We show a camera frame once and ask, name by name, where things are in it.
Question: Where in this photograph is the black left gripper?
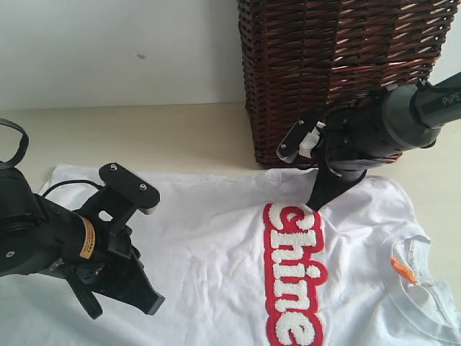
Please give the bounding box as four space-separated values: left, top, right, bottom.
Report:
46 202 165 319

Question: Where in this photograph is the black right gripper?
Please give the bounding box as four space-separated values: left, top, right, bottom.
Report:
306 105 396 211

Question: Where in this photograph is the white t-shirt red lettering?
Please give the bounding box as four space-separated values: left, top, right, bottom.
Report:
1 169 460 345

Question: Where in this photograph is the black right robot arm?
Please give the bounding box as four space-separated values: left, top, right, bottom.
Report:
307 74 460 210

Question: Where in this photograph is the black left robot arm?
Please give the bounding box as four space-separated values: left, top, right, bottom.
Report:
1 163 165 319

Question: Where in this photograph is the dark brown wicker basket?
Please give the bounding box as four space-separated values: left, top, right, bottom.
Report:
238 1 460 168

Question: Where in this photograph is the orange t-shirt tag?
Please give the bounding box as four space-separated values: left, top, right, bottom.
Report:
390 257 418 285

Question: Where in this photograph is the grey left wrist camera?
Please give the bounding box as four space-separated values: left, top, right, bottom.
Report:
99 162 161 215

